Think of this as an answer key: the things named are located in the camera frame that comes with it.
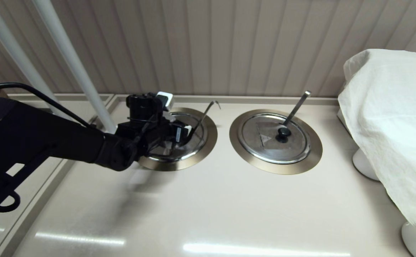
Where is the steel lid with black knob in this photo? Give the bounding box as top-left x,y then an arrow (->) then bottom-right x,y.
147,112 -> 208,162
237,113 -> 311,165

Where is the ladle handle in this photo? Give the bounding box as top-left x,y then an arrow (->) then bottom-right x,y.
193,100 -> 221,133
282,91 -> 312,127

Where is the thick white support pole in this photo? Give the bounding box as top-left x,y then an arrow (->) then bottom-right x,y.
32,0 -> 117,133

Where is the thin grey-white support pole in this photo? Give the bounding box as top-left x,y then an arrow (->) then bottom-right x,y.
0,0 -> 62,115

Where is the white cloth covered appliance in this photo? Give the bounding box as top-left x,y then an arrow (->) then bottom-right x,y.
338,49 -> 416,257

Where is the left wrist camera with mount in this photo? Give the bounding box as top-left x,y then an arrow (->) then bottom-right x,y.
126,91 -> 174,122

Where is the brass counter ring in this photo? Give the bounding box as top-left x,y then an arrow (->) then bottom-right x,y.
229,109 -> 323,175
138,107 -> 218,171

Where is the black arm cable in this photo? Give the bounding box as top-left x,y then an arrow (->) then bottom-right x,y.
0,82 -> 94,129

